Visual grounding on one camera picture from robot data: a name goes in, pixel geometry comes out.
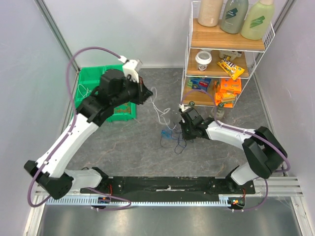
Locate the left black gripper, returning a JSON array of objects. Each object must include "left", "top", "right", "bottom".
[{"left": 112, "top": 74, "right": 153, "bottom": 108}]

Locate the orange wire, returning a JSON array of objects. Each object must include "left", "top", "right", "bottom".
[{"left": 113, "top": 103, "right": 132, "bottom": 114}]

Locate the coloured wire bundle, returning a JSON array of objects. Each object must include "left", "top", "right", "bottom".
[{"left": 159, "top": 125, "right": 189, "bottom": 155}]

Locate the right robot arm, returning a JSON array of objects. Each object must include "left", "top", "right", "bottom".
[{"left": 179, "top": 105, "right": 290, "bottom": 194}]

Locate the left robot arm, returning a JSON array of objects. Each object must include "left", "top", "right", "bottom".
[{"left": 24, "top": 69, "right": 153, "bottom": 200}]

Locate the right glass bottle green cap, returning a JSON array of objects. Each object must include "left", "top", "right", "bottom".
[{"left": 212, "top": 103, "right": 224, "bottom": 120}]

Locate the blue snack box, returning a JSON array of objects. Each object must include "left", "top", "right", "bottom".
[{"left": 187, "top": 77, "right": 212, "bottom": 91}]

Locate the green compartment bin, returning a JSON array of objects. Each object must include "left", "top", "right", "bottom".
[{"left": 74, "top": 64, "right": 137, "bottom": 122}]

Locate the orange snack boxes stack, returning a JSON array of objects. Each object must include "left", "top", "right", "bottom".
[{"left": 214, "top": 78, "right": 242, "bottom": 108}]

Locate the white paper coffee cup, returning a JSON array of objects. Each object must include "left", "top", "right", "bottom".
[{"left": 195, "top": 51, "right": 212, "bottom": 71}]

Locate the yellow candy bag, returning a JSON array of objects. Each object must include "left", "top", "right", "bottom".
[{"left": 217, "top": 57, "right": 245, "bottom": 81}]

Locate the white cup carton pack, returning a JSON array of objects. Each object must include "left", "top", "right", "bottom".
[{"left": 219, "top": 50, "right": 242, "bottom": 61}]

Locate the beige lotion bottle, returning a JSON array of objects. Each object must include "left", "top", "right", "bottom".
[{"left": 198, "top": 0, "right": 223, "bottom": 27}]

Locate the grey shampoo bottle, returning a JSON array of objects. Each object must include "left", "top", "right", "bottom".
[{"left": 220, "top": 0, "right": 249, "bottom": 34}]

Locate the light green shampoo bottle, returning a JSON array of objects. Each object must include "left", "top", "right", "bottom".
[{"left": 241, "top": 0, "right": 275, "bottom": 40}]

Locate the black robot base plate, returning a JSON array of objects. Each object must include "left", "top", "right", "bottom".
[{"left": 95, "top": 176, "right": 255, "bottom": 196}]

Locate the white wire wooden shelf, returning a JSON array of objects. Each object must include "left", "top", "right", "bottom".
[{"left": 181, "top": 1, "right": 275, "bottom": 106}]

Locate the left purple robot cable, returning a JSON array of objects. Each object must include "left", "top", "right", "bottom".
[{"left": 27, "top": 46, "right": 132, "bottom": 212}]

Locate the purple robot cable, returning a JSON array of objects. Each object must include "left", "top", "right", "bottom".
[
  {"left": 181, "top": 88, "right": 291, "bottom": 212},
  {"left": 27, "top": 46, "right": 132, "bottom": 212}
]

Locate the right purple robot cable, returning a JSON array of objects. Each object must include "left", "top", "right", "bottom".
[{"left": 181, "top": 88, "right": 291, "bottom": 212}]

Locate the grey slotted cable duct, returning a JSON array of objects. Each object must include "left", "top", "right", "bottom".
[{"left": 45, "top": 195, "right": 247, "bottom": 207}]

